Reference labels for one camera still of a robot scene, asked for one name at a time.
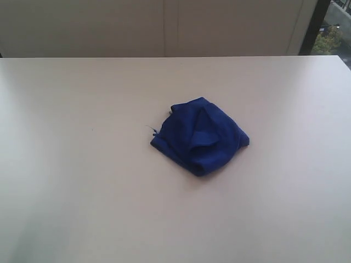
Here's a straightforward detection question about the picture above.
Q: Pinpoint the blue terry towel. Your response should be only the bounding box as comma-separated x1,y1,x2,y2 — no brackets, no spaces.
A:
150,97,250,177

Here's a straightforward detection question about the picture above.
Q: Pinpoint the green tree outside window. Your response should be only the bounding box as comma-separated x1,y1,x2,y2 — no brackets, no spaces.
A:
312,25,342,55

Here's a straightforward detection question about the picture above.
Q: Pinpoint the black window frame post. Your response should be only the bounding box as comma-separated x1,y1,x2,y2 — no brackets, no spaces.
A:
298,0,331,56

